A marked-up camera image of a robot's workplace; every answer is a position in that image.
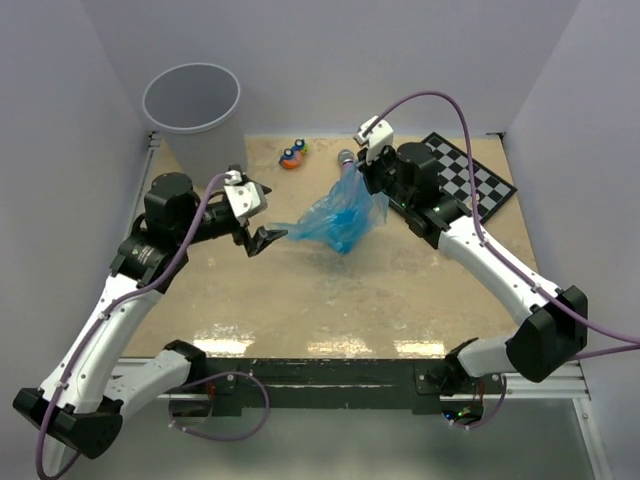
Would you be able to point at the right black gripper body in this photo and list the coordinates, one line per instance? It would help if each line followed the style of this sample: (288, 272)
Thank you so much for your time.
(385, 168)

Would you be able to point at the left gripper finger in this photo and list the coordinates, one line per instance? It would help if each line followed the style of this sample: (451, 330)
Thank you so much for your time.
(261, 239)
(255, 194)

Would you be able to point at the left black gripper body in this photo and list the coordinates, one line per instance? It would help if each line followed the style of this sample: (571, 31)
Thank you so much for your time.
(215, 222)

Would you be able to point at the blue plastic trash bag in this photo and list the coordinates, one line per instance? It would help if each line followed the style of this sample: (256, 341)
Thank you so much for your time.
(342, 217)

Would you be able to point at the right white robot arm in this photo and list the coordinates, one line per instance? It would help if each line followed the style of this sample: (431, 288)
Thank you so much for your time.
(548, 333)

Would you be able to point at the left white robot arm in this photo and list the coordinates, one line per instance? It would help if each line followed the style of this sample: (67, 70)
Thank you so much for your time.
(80, 404)

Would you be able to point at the grey plastic trash bin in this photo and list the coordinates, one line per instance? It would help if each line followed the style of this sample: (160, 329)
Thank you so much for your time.
(195, 109)

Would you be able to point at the purple glitter toy microphone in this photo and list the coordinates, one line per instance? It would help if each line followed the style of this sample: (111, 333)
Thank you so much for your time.
(347, 160)

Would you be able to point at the colourful toy car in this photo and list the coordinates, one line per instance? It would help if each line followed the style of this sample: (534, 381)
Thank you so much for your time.
(292, 157)

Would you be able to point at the black and silver chessboard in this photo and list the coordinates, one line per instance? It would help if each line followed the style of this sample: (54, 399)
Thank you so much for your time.
(492, 190)

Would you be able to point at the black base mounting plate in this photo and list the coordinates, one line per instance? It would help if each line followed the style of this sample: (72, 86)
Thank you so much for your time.
(233, 407)

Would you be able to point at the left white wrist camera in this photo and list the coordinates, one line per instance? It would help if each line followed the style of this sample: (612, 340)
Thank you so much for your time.
(234, 191)

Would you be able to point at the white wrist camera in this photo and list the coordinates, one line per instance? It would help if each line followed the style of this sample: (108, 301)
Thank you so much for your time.
(234, 191)
(373, 136)

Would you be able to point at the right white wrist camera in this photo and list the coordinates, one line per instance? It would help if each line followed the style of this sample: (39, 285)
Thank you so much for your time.
(373, 136)

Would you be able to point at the left aluminium rail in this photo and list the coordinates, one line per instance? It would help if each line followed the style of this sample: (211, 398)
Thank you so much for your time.
(153, 145)

